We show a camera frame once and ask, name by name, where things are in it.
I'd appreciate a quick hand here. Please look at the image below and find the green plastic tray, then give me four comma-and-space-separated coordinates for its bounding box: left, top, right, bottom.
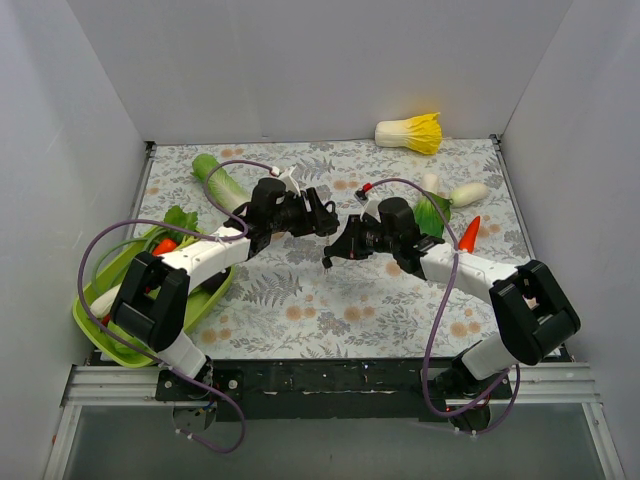
72, 227, 235, 368

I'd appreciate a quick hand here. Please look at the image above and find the green leafy vegetable in tray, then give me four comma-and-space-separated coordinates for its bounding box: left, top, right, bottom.
92, 205, 204, 291

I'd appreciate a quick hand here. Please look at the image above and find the orange carrot on table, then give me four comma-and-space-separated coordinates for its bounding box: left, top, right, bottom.
458, 216, 481, 253

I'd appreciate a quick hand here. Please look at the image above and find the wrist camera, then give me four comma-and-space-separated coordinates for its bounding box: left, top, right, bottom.
270, 166, 301, 197
355, 183, 381, 220

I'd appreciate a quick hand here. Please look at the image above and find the white radish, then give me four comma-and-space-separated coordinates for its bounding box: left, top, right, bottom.
450, 182, 489, 208

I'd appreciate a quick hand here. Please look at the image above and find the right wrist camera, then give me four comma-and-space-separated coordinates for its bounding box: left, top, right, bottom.
355, 183, 381, 220

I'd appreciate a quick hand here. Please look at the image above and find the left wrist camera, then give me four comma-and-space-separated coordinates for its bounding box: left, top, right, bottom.
270, 166, 301, 197

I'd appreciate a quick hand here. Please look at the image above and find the yellow napa cabbage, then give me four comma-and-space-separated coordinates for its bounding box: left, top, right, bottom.
374, 112, 443, 155

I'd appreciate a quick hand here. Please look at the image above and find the green napa cabbage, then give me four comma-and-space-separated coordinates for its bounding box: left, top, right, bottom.
192, 154, 250, 211

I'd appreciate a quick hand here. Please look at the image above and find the black padlock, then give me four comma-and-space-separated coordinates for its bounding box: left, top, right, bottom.
324, 200, 338, 219

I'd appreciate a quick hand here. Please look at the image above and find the floral table mat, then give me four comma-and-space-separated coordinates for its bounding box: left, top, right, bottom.
140, 139, 529, 359

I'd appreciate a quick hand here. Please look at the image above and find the white leek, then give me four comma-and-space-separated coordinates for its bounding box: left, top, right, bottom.
90, 285, 120, 319

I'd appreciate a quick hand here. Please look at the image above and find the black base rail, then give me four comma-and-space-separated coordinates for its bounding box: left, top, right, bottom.
155, 357, 511, 422

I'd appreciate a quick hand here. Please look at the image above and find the orange carrot in tray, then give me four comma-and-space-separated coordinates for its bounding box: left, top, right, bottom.
152, 237, 178, 256

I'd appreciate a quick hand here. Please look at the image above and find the green bok choy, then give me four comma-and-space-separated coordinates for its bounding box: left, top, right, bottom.
414, 173, 451, 238

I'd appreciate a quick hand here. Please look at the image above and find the black key bunch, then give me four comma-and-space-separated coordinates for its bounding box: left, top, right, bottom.
321, 237, 333, 271

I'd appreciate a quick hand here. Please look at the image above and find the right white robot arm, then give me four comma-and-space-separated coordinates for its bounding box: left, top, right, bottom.
323, 197, 581, 398

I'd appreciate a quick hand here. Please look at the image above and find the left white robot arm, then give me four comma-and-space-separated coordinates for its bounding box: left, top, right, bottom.
110, 178, 339, 400

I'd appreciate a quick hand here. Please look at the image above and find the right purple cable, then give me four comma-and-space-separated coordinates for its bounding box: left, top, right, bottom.
369, 178, 521, 434

